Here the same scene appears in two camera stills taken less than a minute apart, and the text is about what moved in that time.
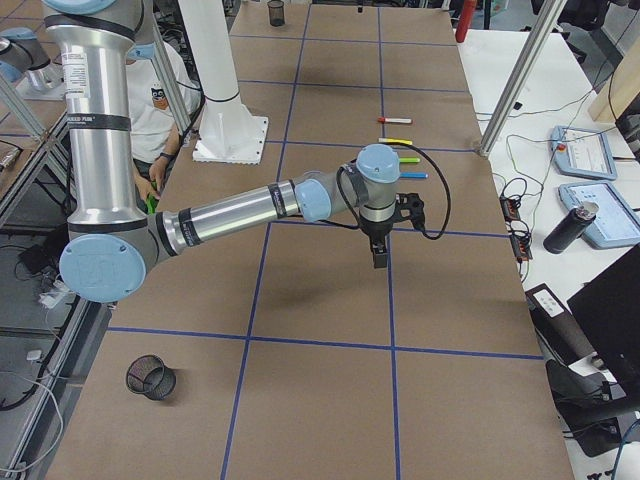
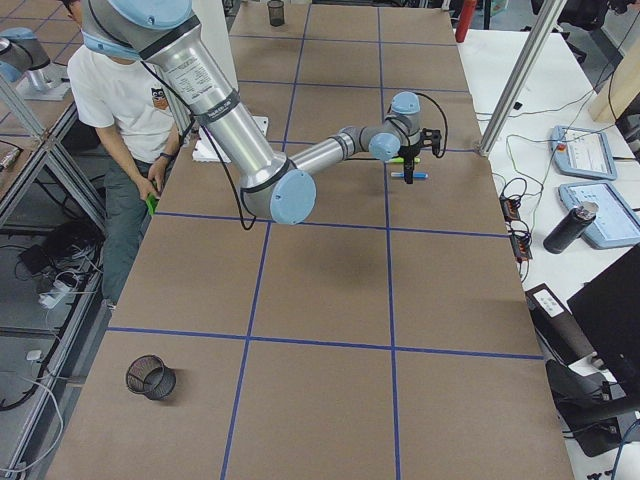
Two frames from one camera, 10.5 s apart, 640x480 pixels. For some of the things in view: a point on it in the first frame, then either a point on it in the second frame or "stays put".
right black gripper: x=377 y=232 -> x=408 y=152
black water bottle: x=570 y=228 stays put
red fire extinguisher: x=465 y=17 stays put
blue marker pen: x=413 y=175 stays put
